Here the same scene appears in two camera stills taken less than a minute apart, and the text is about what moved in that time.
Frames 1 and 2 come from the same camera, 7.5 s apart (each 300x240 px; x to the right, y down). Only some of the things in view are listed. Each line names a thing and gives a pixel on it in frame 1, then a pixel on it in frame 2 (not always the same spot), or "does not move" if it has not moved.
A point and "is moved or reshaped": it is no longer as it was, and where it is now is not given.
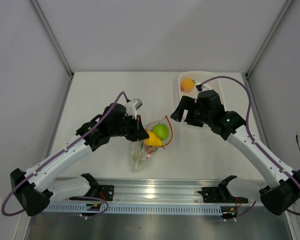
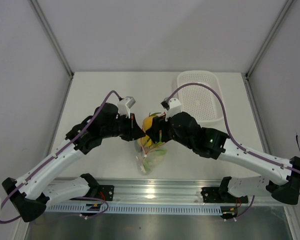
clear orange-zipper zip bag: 160,133 is moved or reshaped
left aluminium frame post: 52,36 does not move
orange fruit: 187,85 → 147,122
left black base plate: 105,192 does not move
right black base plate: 220,195 does not move
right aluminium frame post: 274,27 does not move
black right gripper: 192,104 → 157,125
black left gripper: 140,133 does not move
